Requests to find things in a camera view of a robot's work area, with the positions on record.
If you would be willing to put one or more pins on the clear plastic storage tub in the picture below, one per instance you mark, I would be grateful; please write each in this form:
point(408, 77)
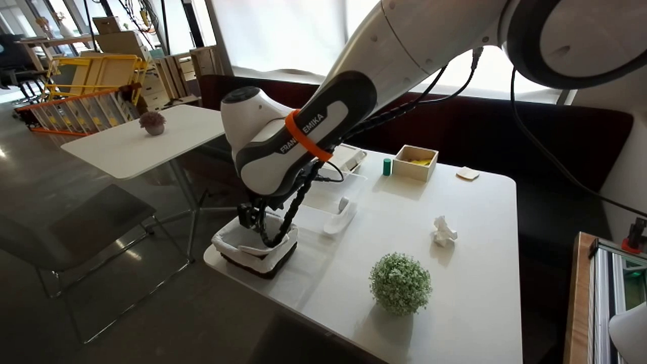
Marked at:
point(325, 212)

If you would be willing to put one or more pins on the round green artificial plant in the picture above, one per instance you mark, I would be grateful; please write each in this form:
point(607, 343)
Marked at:
point(399, 283)

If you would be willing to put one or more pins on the yellow step ladder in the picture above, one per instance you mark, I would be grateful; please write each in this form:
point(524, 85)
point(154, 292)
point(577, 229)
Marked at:
point(87, 93)

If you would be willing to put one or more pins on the small beige square pad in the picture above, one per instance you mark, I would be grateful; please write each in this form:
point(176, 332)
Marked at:
point(468, 174)

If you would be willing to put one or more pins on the small white figurine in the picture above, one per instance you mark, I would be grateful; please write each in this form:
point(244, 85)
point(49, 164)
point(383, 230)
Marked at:
point(444, 234)

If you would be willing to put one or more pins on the small green block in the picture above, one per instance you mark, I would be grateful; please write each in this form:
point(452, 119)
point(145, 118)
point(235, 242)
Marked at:
point(388, 166)

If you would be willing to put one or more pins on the white side table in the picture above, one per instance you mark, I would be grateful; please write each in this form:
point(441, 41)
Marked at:
point(129, 149)

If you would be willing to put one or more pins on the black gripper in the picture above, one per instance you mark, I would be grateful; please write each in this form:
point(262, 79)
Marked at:
point(255, 210)

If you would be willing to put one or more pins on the small wooden crate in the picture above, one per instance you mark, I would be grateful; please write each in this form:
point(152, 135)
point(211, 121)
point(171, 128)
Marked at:
point(415, 162)

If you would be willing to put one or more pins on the wooden side cabinet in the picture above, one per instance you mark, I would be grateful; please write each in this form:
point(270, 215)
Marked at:
point(606, 324)

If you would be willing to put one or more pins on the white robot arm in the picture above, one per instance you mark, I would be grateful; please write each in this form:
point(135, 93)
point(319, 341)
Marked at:
point(554, 42)

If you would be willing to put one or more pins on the grey fabric storage bin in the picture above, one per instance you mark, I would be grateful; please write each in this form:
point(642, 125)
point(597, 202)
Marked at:
point(245, 248)

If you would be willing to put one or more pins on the dark bench sofa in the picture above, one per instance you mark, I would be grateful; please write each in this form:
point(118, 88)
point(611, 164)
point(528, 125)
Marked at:
point(559, 155)

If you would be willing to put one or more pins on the brown round object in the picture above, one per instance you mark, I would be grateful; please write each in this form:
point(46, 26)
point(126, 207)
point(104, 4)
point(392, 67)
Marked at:
point(152, 121)

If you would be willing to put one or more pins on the white main table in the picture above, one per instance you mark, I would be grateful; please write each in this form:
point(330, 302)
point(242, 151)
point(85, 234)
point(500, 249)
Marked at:
point(475, 313)

